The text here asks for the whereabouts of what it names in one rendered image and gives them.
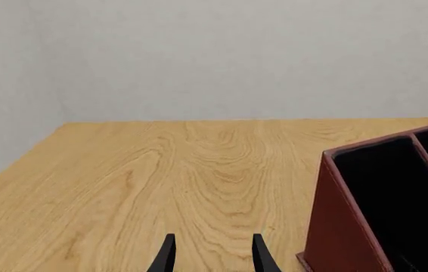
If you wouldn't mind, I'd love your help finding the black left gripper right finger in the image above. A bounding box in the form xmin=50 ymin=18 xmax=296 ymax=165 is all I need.
xmin=252 ymin=233 xmax=281 ymax=272

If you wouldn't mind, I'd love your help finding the red-brown desk caddy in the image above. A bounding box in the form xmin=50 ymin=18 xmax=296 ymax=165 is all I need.
xmin=295 ymin=119 xmax=428 ymax=272

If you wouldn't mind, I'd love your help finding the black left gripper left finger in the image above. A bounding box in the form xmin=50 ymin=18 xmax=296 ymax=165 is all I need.
xmin=148 ymin=233 xmax=176 ymax=272

